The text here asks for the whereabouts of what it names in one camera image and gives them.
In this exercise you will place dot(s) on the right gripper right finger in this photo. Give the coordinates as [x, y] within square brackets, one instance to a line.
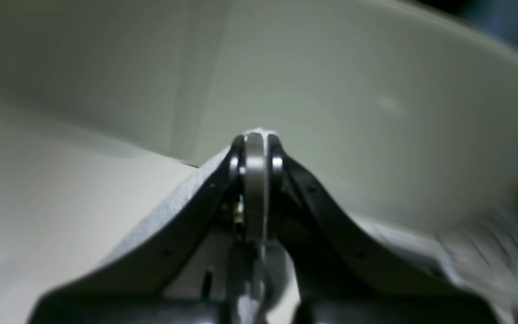
[344, 275]

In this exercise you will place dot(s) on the grey t-shirt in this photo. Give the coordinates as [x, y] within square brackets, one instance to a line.
[480, 257]

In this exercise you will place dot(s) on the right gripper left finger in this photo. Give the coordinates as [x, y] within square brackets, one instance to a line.
[130, 289]

